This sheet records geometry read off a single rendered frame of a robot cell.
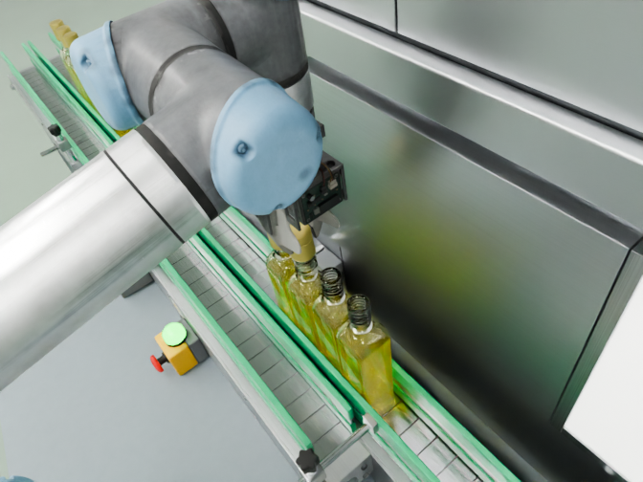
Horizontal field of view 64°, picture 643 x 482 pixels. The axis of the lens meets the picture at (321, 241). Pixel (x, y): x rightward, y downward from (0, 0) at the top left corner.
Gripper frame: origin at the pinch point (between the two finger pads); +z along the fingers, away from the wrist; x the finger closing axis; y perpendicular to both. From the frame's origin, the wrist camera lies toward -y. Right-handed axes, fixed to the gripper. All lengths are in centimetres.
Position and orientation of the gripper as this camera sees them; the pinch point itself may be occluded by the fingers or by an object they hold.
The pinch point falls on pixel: (299, 234)
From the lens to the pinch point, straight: 67.6
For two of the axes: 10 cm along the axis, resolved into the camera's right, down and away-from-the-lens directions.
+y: 6.2, 5.2, -5.9
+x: 7.7, -5.3, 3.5
